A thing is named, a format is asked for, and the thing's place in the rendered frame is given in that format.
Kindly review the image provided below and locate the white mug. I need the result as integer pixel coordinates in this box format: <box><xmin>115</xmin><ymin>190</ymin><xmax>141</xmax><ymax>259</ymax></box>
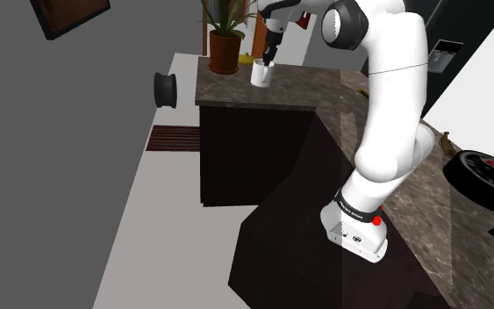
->
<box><xmin>249</xmin><ymin>59</ymin><xmax>276</xmax><ymax>90</ymax></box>

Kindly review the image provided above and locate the potted green plant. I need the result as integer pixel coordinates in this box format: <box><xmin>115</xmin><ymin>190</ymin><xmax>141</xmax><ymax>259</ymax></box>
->
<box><xmin>198</xmin><ymin>0</ymin><xmax>260</xmax><ymax>76</ymax></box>

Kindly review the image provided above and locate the dark kitchen cabinet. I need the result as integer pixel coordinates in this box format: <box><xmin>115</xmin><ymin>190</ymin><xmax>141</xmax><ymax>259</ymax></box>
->
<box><xmin>198</xmin><ymin>104</ymin><xmax>318</xmax><ymax>209</ymax></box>

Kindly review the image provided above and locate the dark striped floor mat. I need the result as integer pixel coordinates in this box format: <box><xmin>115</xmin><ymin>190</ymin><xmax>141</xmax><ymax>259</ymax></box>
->
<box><xmin>145</xmin><ymin>125</ymin><xmax>202</xmax><ymax>154</ymax></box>

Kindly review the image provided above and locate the brown banana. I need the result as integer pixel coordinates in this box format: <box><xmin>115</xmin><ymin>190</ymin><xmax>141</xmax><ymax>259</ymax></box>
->
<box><xmin>439</xmin><ymin>131</ymin><xmax>459</xmax><ymax>156</ymax></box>

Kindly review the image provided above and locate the black round wall fixture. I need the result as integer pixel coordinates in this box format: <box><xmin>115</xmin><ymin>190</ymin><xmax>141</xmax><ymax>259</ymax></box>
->
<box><xmin>153</xmin><ymin>72</ymin><xmax>179</xmax><ymax>110</ymax></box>

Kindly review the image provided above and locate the dark framed wall picture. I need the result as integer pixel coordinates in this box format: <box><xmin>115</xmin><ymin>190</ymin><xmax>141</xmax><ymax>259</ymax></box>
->
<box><xmin>29</xmin><ymin>0</ymin><xmax>112</xmax><ymax>42</ymax></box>

